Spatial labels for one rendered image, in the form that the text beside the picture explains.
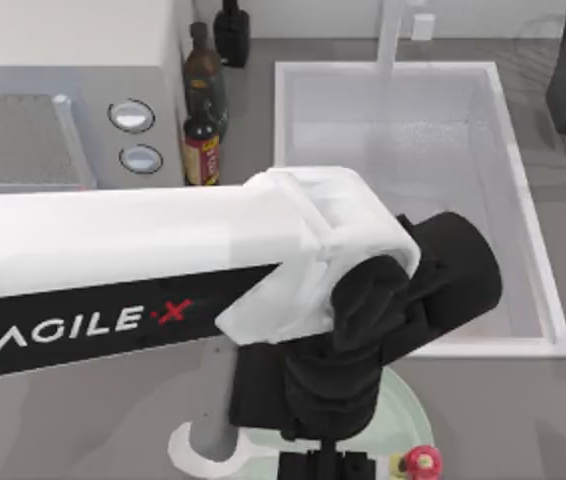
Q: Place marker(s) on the pale green glass plate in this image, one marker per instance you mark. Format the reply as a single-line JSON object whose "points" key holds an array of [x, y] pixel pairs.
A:
{"points": [[405, 415]]}

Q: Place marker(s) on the small red round object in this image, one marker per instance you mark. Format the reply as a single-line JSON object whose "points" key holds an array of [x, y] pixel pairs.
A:
{"points": [[420, 459]]}

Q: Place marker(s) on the small red-labelled dark bottle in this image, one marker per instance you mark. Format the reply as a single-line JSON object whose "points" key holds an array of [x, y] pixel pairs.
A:
{"points": [[203, 155]]}

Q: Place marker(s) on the white sink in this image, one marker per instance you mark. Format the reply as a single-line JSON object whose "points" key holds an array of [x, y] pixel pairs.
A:
{"points": [[463, 150]]}

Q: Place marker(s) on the small microwave knob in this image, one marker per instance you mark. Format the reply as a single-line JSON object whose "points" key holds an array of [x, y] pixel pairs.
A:
{"points": [[140, 158]]}

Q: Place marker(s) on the large microwave knob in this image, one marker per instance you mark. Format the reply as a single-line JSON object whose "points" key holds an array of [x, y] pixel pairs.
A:
{"points": [[131, 116]]}

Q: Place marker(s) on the tall dark brown bottle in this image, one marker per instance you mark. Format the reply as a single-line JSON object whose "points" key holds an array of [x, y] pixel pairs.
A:
{"points": [[204, 75]]}

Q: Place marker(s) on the tall white tap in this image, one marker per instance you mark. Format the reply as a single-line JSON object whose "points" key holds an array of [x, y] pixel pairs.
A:
{"points": [[389, 40]]}

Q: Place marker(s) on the black bottle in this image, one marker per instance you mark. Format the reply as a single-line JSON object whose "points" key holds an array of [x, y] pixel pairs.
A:
{"points": [[231, 35]]}

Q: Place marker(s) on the grey microwave door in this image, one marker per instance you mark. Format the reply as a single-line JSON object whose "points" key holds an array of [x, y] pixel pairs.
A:
{"points": [[13, 140]]}

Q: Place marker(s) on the pale microwave oven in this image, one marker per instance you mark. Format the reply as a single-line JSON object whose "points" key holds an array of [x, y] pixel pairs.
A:
{"points": [[63, 45]]}

